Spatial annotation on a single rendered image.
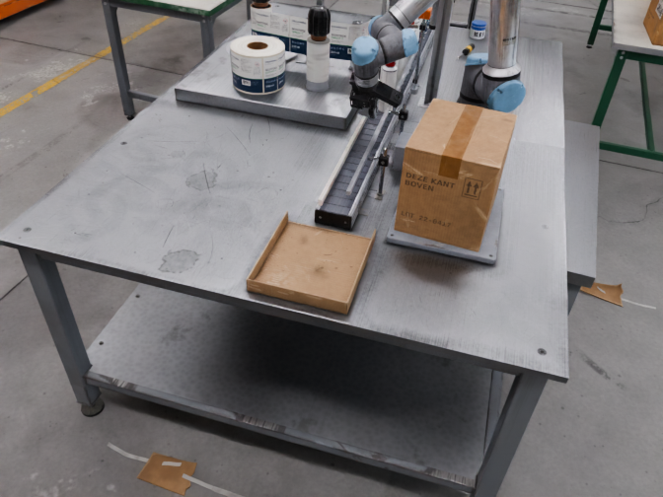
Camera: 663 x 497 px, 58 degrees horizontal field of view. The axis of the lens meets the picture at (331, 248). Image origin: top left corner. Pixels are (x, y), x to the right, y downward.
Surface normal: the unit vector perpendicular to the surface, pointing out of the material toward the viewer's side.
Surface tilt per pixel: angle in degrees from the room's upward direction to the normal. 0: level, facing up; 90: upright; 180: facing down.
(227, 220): 0
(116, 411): 0
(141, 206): 0
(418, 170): 90
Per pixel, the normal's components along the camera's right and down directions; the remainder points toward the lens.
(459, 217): -0.36, 0.59
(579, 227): 0.04, -0.76
